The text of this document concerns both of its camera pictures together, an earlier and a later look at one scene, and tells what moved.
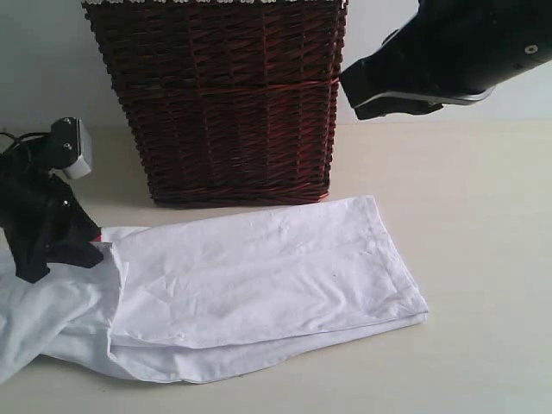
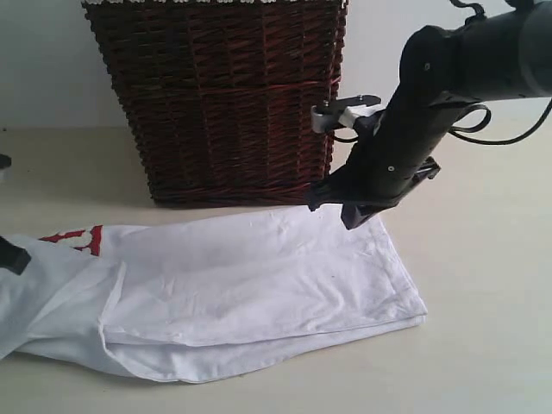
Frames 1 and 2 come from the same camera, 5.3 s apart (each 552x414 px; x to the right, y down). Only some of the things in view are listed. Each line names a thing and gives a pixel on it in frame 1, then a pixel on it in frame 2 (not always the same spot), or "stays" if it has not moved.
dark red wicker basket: x=233 y=103 stays
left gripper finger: x=70 y=147 -> x=5 y=160
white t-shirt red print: x=170 y=297 stays
